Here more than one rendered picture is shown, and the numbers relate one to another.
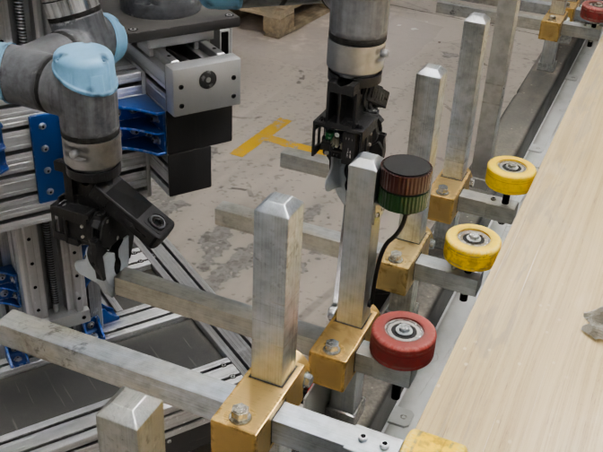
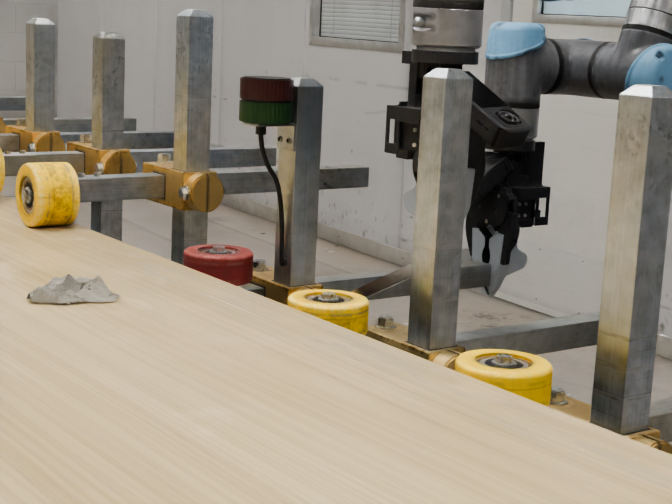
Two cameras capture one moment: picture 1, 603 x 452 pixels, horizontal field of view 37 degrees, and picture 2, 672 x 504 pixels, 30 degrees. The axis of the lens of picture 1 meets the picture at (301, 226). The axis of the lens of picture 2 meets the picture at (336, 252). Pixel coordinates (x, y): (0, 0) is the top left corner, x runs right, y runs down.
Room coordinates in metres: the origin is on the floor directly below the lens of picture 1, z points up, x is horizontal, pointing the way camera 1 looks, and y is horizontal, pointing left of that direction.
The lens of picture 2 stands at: (1.72, -1.27, 1.18)
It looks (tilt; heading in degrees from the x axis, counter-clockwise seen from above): 11 degrees down; 121
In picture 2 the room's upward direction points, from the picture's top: 3 degrees clockwise
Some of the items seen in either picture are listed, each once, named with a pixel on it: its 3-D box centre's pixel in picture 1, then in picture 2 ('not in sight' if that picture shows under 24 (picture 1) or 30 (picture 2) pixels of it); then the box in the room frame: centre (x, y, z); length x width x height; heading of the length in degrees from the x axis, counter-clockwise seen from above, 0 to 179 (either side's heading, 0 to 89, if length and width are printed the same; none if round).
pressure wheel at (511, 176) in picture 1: (506, 194); (499, 422); (1.32, -0.34, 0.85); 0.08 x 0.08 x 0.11
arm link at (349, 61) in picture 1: (358, 55); (444, 31); (1.11, -0.06, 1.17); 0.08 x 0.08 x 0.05
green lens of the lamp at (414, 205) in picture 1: (403, 193); (266, 111); (0.92, -0.12, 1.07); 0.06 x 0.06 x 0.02
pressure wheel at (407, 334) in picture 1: (399, 362); (217, 295); (0.87, -0.13, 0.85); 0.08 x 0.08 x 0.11
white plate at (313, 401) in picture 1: (338, 368); not in sight; (0.98, -0.06, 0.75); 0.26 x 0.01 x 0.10; 158
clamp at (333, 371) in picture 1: (347, 342); (280, 299); (0.92, -0.07, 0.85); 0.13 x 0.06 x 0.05; 158
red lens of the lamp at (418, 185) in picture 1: (406, 174); (266, 88); (0.92, -0.12, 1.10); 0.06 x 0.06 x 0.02
